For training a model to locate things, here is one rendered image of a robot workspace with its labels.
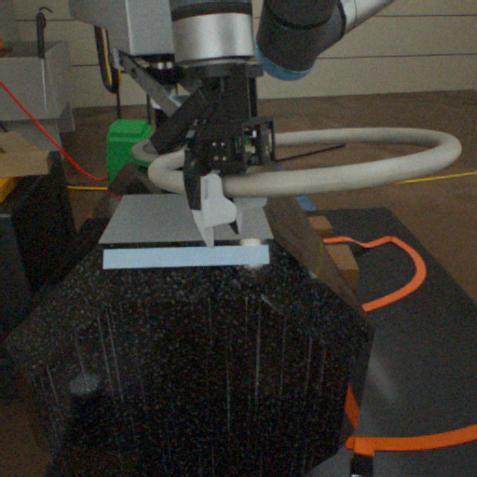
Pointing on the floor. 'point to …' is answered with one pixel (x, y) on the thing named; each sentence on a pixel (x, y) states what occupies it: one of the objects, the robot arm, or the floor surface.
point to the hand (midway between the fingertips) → (219, 231)
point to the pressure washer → (124, 139)
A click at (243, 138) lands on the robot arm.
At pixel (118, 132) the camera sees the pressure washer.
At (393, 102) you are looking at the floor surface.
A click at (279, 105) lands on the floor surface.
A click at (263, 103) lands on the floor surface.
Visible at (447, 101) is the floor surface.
